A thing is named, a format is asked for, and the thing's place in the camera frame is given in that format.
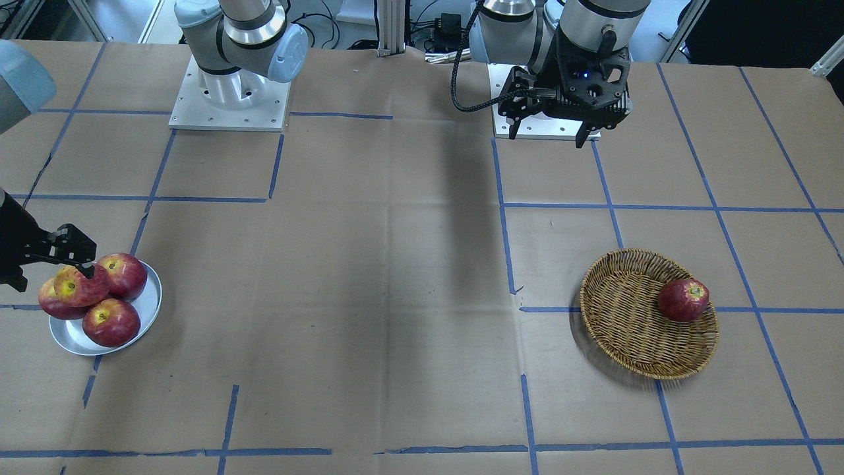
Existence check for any red apple on plate front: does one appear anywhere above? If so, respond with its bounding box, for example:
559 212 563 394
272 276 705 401
82 298 141 348

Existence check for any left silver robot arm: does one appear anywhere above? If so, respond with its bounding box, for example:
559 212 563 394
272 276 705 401
458 1 650 147

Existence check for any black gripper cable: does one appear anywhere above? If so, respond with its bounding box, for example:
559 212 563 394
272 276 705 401
451 3 515 113

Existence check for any dark red apple in basket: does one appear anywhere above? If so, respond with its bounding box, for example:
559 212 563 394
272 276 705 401
657 278 709 323

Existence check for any grey metal plate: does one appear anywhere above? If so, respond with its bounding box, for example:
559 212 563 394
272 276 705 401
50 262 162 357

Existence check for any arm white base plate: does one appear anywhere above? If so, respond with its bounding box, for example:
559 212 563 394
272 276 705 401
487 63 582 141
169 57 290 133

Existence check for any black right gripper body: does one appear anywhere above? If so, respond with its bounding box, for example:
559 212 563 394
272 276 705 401
1 190 97 268

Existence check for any red apple on plate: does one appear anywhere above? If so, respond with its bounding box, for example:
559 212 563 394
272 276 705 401
96 253 148 301
38 277 88 321
82 298 141 348

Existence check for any red yellow apple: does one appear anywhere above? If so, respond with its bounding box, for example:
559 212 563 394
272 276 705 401
52 264 109 307

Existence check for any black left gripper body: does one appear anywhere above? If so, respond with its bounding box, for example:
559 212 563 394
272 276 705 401
498 26 632 130

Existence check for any wicker basket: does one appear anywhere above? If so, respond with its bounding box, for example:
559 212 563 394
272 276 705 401
579 247 720 381

